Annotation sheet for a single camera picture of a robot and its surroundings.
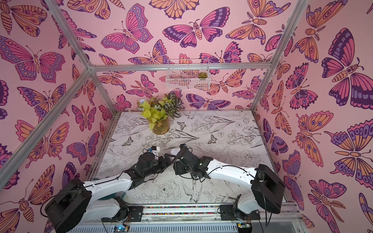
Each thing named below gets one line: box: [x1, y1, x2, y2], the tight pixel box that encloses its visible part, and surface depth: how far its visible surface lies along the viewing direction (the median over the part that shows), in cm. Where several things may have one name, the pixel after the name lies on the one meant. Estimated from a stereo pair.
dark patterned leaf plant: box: [163, 90, 186, 119], surface depth 96 cm
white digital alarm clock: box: [170, 147, 182, 156], surface depth 85 cm
